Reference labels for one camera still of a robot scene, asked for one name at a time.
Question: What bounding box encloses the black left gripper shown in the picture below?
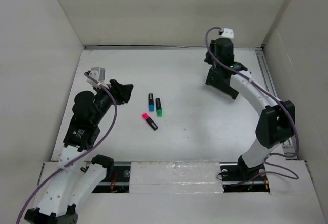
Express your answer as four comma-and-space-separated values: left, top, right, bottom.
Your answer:
92, 79, 132, 125

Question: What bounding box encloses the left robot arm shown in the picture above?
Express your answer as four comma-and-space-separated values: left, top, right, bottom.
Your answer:
20, 78, 134, 223

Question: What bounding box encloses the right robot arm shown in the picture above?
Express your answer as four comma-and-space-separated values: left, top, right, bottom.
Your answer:
204, 38, 295, 182

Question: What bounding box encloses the black two-compartment desk organizer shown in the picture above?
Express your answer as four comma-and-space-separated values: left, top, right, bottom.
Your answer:
205, 66, 239, 100

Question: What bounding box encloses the blue-capped black highlighter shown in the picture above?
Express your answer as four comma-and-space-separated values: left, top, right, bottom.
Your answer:
148, 93, 154, 112

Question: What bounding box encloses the pink-capped black highlighter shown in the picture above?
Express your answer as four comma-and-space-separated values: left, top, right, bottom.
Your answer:
142, 113, 158, 131

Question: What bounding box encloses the green-capped black highlighter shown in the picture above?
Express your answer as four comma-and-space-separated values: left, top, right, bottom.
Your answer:
155, 98, 163, 117

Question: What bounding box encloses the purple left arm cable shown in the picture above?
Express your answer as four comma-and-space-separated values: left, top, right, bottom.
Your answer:
15, 72, 119, 224

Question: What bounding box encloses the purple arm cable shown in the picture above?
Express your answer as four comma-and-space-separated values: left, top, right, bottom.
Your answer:
15, 72, 119, 224
205, 26, 301, 186

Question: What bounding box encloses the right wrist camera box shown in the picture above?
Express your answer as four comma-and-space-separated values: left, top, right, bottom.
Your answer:
219, 28, 234, 39

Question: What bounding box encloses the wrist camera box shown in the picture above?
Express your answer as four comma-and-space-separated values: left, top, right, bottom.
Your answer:
87, 67, 106, 87
219, 28, 234, 39

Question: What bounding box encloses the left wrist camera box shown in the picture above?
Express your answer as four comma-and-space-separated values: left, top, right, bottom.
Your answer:
87, 67, 106, 87

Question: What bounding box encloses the aluminium rail at back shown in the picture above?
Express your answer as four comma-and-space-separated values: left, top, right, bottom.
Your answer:
84, 45, 264, 50

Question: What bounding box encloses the aluminium rail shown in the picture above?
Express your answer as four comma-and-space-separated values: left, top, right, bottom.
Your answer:
252, 50, 299, 159
84, 45, 264, 50

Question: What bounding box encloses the aluminium rail at right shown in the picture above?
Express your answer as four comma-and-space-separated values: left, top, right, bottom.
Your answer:
252, 50, 299, 159

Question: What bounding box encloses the front mounting rail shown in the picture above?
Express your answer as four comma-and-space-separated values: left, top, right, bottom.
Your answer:
94, 161, 270, 194

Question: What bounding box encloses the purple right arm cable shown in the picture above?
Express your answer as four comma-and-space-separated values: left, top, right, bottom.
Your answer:
205, 26, 301, 186

